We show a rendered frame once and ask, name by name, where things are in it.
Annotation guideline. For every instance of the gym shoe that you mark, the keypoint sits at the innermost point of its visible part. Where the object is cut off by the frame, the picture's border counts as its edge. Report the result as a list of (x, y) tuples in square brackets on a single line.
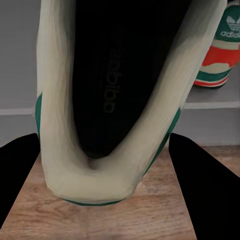
[(112, 78), (224, 52)]

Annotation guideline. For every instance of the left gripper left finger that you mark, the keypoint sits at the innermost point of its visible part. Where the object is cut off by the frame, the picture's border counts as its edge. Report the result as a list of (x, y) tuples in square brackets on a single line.
[(16, 161)]

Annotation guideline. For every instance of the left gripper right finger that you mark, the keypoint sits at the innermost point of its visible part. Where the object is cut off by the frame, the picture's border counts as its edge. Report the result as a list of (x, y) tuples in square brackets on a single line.
[(210, 190)]

